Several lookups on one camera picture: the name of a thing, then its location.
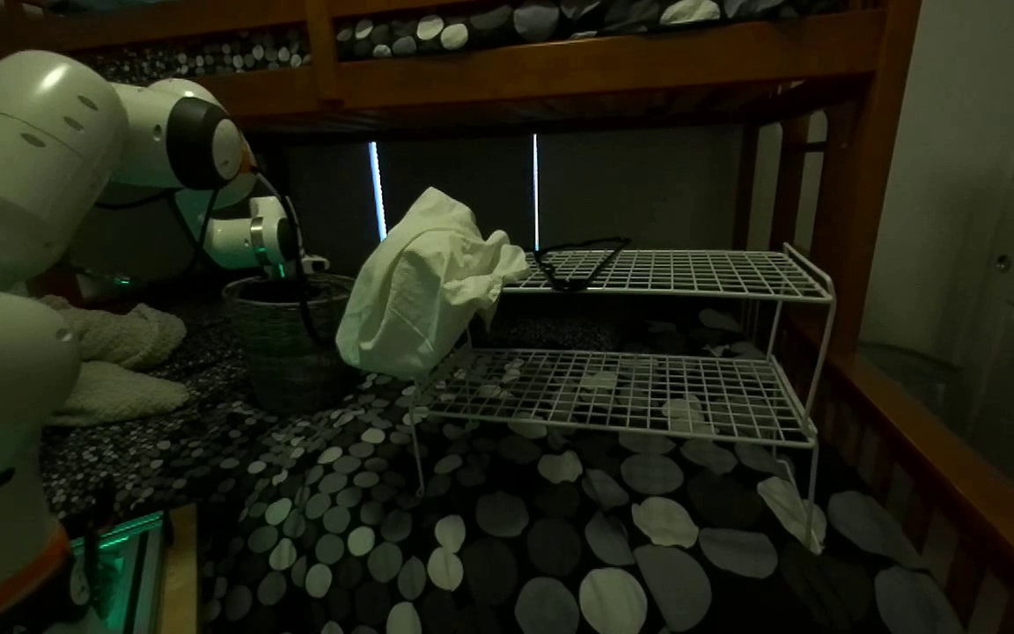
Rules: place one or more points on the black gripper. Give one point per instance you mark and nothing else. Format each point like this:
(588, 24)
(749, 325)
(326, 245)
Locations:
(300, 251)

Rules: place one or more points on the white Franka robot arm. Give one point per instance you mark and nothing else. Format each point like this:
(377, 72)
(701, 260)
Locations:
(26, 165)

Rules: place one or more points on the woven round basket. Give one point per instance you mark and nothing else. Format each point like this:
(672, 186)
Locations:
(284, 355)

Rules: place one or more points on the white crumpled cloth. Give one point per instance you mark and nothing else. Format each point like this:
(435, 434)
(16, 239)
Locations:
(405, 312)

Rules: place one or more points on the white folded towel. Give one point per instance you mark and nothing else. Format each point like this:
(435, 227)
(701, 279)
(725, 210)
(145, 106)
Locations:
(121, 393)

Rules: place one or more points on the dotted grey bedspread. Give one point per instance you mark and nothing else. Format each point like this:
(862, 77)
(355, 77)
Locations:
(507, 529)

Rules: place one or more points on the dotted bunk mattress bedding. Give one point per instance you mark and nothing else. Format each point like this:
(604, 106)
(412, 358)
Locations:
(554, 18)

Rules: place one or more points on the wooden plank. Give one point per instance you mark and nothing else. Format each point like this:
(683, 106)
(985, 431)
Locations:
(182, 577)

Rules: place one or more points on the green lit box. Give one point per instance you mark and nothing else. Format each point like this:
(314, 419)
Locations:
(121, 568)

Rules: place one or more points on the clear round bin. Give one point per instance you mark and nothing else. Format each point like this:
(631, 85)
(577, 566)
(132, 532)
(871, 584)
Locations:
(912, 374)

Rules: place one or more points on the wooden bunk bed frame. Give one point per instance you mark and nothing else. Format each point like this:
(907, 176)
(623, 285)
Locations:
(648, 66)

